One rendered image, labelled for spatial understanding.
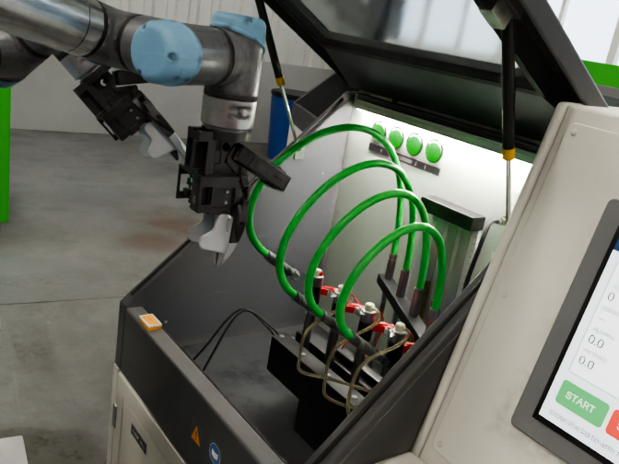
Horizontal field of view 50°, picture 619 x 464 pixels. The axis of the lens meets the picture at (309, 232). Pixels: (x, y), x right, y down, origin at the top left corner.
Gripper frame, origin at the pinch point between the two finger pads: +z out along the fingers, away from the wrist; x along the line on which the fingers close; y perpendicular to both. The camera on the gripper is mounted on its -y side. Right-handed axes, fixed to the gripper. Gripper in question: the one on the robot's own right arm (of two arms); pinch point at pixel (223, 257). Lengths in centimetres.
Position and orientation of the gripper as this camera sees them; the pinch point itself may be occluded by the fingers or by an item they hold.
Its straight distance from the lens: 101.4
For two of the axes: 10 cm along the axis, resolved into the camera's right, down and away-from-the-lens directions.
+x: 5.8, 3.4, -7.4
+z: -1.6, 9.4, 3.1
